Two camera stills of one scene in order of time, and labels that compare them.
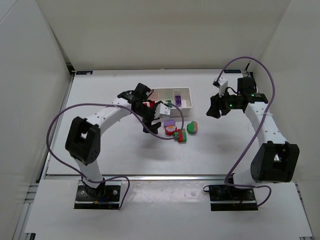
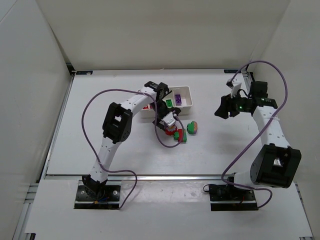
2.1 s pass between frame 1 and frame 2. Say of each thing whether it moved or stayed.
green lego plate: stayed
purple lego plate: stayed
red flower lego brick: stayed
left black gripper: moved
